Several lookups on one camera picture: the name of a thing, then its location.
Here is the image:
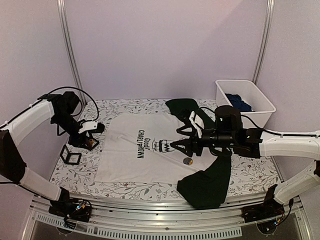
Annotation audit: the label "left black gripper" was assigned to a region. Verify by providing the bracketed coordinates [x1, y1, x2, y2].
[53, 111, 95, 150]

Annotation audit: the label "yellow round brooch brown flowers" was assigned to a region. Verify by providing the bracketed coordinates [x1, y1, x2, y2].
[88, 139, 95, 146]

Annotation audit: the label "white green raglan t-shirt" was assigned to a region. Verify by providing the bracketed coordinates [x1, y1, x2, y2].
[95, 109, 231, 209]

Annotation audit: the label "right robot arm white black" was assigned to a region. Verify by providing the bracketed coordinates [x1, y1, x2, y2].
[170, 105, 320, 218]

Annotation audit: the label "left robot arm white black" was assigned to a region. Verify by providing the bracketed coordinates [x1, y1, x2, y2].
[0, 86, 99, 217]

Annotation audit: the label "black display box far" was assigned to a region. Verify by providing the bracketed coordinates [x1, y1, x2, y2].
[83, 137, 100, 151]

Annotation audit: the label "black display box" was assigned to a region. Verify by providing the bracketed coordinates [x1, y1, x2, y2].
[83, 137, 100, 151]
[59, 144, 82, 165]

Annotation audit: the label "black display box near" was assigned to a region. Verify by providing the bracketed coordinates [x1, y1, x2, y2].
[59, 144, 82, 165]

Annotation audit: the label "dark blue cloth in bin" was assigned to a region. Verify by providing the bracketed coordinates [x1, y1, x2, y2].
[225, 93, 253, 112]

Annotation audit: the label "white plastic bin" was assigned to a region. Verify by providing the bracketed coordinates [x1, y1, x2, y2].
[215, 79, 276, 129]

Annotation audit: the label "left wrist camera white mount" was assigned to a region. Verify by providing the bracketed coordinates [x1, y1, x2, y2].
[78, 120, 105, 134]

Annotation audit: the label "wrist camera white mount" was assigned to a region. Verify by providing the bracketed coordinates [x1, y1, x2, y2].
[179, 109, 205, 138]
[78, 120, 105, 134]

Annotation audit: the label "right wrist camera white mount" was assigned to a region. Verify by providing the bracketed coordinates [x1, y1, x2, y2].
[179, 109, 205, 138]

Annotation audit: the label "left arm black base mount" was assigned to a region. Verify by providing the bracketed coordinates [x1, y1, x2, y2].
[48, 198, 93, 223]

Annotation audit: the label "aluminium front rail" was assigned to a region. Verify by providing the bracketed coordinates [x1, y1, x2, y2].
[22, 193, 312, 240]

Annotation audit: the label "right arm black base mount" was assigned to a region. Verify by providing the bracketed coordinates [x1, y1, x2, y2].
[241, 184, 285, 223]

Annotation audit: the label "left aluminium frame post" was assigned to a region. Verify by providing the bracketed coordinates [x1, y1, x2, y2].
[56, 0, 83, 89]

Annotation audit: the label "aluminium frame post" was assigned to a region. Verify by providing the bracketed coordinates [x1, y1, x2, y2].
[56, 0, 83, 89]
[252, 0, 275, 85]

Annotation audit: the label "right aluminium frame post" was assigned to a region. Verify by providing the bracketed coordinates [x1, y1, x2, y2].
[252, 0, 275, 85]

